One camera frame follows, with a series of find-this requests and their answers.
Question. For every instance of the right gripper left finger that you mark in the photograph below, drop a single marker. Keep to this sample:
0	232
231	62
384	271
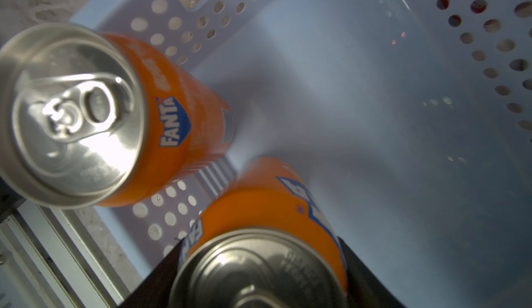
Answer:
154	291

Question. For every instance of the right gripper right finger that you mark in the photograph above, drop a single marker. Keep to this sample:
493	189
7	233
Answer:
364	289

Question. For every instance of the orange soda can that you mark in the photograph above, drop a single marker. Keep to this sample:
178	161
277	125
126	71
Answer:
91	118
264	243

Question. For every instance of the light blue plastic basket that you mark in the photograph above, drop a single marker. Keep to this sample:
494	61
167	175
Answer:
411	127

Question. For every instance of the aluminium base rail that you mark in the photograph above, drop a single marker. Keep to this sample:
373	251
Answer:
49	259

